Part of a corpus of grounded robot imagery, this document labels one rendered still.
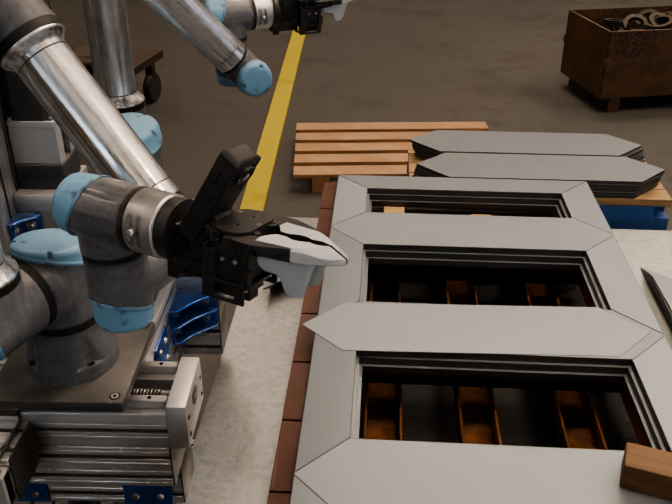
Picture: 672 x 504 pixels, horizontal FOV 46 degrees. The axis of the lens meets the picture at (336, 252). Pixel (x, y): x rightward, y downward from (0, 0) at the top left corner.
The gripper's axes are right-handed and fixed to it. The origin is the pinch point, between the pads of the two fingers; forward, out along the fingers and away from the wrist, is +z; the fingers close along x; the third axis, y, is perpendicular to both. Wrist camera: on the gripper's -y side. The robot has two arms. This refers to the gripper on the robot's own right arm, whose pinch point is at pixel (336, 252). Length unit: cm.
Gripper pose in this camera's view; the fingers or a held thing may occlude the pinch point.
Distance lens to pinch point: 78.8
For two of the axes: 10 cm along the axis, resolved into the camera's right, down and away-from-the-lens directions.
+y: -0.6, 9.2, 3.9
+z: 8.9, 2.3, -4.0
